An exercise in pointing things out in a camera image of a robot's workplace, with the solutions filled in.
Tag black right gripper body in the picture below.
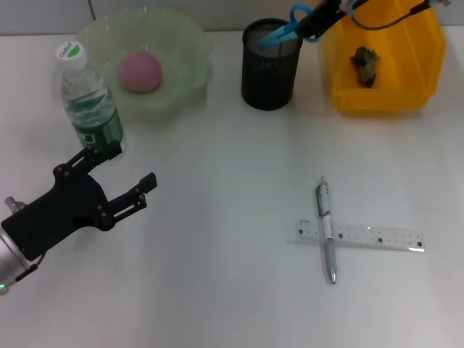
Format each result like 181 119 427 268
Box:
318 0 367 23

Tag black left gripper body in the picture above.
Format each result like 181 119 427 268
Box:
1 163 117 261

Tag blue scissors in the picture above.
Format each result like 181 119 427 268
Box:
257 4 323 51

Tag clear bottle green label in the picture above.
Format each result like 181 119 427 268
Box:
54 41 128 153

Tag green plastic wrapper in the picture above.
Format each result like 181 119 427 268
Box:
349 46 384 88

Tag pink peach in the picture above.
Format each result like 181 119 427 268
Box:
117 50 163 94

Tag clear plastic ruler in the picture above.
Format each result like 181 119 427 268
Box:
286 218 426 254

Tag black mesh pen holder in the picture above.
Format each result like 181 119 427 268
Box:
241 18 303 111

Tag translucent green fruit plate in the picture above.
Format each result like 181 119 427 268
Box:
78 7 215 123

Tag silver pen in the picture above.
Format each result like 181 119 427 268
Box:
315 175 339 286

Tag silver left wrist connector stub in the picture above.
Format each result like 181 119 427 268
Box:
4 196 26 215

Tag yellow plastic bin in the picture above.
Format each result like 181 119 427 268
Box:
319 0 447 117

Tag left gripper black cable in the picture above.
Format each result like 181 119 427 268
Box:
14 253 46 284

